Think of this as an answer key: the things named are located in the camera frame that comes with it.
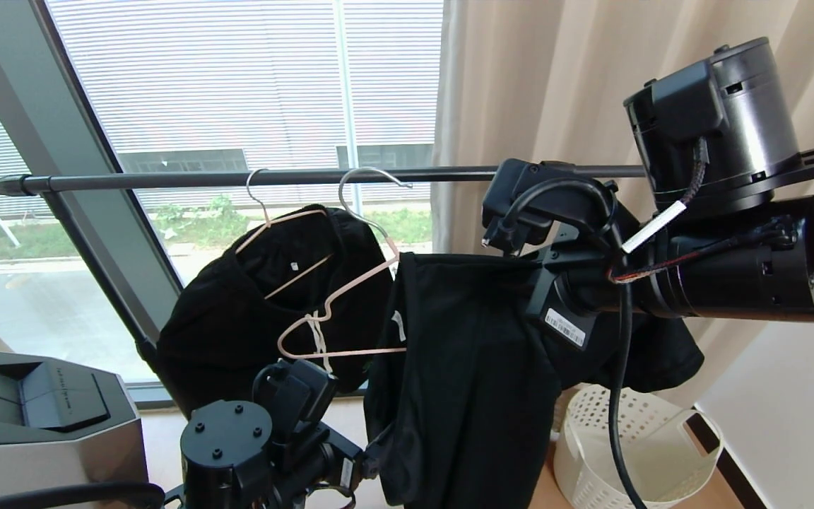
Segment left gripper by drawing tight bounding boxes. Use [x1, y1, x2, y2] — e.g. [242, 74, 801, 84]
[276, 428, 369, 509]

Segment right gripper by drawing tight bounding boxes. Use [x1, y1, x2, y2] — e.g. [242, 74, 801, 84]
[526, 194, 814, 351]

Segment black shorts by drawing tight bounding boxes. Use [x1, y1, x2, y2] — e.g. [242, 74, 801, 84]
[156, 205, 397, 418]

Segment black garment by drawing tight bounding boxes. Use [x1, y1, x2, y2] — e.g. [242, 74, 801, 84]
[363, 251, 704, 508]

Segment pink clothes hanger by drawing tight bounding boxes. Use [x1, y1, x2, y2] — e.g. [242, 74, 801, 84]
[235, 168, 334, 299]
[278, 167, 413, 360]

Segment white laundry basket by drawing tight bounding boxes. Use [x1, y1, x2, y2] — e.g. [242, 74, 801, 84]
[554, 384, 724, 509]

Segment black clothes rack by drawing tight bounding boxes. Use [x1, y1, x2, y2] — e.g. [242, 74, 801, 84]
[0, 164, 648, 418]

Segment window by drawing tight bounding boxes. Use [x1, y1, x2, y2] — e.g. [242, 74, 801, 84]
[0, 0, 447, 411]

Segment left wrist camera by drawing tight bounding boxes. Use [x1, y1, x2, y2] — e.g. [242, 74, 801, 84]
[252, 359, 338, 428]

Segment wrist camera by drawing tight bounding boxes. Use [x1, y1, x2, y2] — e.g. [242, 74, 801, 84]
[252, 359, 338, 428]
[481, 159, 620, 255]

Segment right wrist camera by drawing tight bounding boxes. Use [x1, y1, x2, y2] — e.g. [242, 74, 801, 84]
[481, 159, 620, 255]

